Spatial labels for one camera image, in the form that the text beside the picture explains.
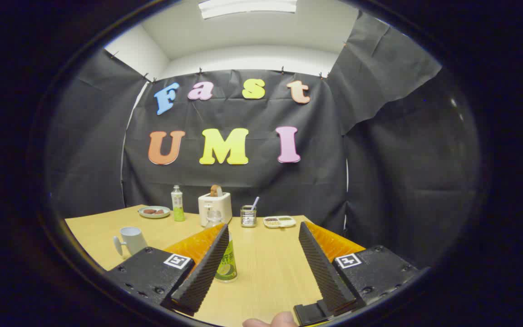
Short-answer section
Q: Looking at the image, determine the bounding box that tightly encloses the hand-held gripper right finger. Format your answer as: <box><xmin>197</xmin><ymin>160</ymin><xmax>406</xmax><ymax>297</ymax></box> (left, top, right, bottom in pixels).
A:
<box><xmin>294</xmin><ymin>221</ymin><xmax>419</xmax><ymax>326</ymax></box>

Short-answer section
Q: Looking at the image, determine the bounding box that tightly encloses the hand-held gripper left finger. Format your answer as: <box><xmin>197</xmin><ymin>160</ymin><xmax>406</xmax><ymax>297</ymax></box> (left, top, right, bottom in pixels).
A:
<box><xmin>104</xmin><ymin>223</ymin><xmax>230</xmax><ymax>317</ymax></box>

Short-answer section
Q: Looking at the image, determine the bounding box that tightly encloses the juice bottle with green label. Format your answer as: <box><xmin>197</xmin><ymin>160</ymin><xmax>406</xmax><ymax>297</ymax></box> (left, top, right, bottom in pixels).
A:
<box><xmin>205</xmin><ymin>209</ymin><xmax>238</xmax><ymax>283</ymax></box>

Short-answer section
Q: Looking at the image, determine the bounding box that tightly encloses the white cup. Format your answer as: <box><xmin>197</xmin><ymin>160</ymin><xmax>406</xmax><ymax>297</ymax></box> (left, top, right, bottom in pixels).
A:
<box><xmin>113</xmin><ymin>227</ymin><xmax>148</xmax><ymax>257</ymax></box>

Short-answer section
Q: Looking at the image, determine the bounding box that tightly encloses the small white and green bottle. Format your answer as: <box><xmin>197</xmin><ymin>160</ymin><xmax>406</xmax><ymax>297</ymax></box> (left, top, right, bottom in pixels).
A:
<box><xmin>171</xmin><ymin>185</ymin><xmax>186</xmax><ymax>222</ymax></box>

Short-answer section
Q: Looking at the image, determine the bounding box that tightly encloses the wooden table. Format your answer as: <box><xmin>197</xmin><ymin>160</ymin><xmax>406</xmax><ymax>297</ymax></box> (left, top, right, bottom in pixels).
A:
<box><xmin>64</xmin><ymin>204</ymin><xmax>366</xmax><ymax>327</ymax></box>

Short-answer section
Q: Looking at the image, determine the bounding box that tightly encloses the white toaster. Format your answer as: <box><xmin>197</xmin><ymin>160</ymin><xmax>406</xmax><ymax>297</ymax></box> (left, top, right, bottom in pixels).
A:
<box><xmin>198</xmin><ymin>192</ymin><xmax>233</xmax><ymax>227</ymax></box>

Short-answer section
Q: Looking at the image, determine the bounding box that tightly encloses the white divided dish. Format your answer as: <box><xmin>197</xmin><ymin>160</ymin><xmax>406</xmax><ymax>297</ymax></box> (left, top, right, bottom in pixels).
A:
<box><xmin>263</xmin><ymin>216</ymin><xmax>297</xmax><ymax>228</ymax></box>

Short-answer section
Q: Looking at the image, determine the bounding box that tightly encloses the pale green plate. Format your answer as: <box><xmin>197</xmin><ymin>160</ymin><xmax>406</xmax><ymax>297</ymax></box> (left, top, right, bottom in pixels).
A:
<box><xmin>138</xmin><ymin>206</ymin><xmax>171</xmax><ymax>219</ymax></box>

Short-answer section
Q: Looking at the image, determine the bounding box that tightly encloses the ceiling light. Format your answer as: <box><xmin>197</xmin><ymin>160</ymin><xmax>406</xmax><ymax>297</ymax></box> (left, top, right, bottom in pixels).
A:
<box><xmin>198</xmin><ymin>0</ymin><xmax>298</xmax><ymax>20</ymax></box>

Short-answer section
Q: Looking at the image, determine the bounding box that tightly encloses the metal wire utensil holder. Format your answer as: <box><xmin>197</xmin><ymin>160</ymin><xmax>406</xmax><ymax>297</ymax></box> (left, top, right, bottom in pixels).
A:
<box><xmin>241</xmin><ymin>205</ymin><xmax>257</xmax><ymax>228</ymax></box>

